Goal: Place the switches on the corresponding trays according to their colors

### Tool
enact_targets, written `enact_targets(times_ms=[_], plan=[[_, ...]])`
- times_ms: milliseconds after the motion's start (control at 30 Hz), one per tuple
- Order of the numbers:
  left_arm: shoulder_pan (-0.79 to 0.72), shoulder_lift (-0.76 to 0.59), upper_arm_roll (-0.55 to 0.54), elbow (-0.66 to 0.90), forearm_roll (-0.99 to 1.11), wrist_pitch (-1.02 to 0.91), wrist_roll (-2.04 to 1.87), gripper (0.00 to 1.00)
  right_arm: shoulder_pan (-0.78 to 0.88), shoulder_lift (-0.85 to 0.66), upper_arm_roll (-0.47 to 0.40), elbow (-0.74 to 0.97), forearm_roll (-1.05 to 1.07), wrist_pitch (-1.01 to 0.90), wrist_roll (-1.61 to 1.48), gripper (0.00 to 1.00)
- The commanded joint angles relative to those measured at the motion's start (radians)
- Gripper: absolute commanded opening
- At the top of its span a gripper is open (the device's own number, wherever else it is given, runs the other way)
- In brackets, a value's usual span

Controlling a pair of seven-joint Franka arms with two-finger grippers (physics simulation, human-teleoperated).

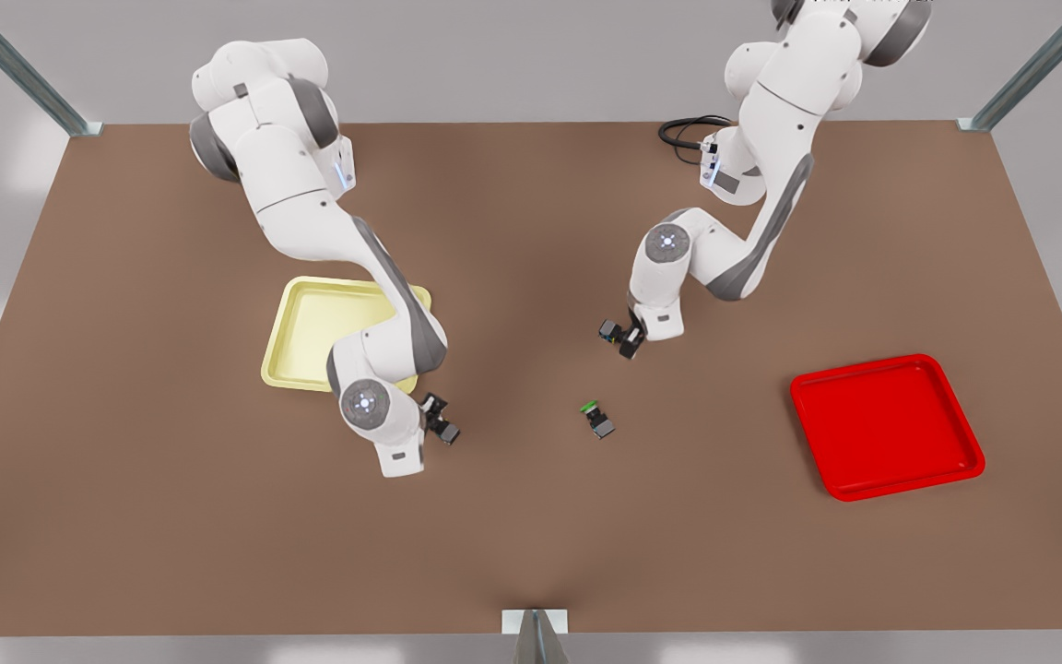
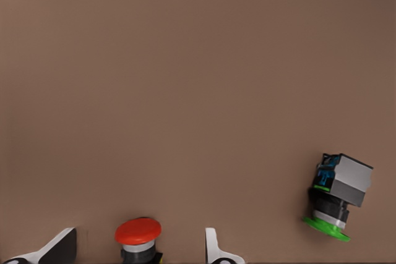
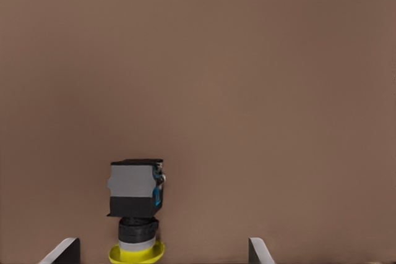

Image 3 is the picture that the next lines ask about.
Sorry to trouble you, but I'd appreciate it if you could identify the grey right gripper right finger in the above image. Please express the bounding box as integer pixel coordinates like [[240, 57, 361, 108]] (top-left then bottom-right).
[[248, 237, 275, 264]]

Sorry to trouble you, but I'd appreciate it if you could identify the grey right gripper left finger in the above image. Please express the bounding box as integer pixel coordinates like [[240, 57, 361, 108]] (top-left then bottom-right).
[[38, 237, 81, 264]]

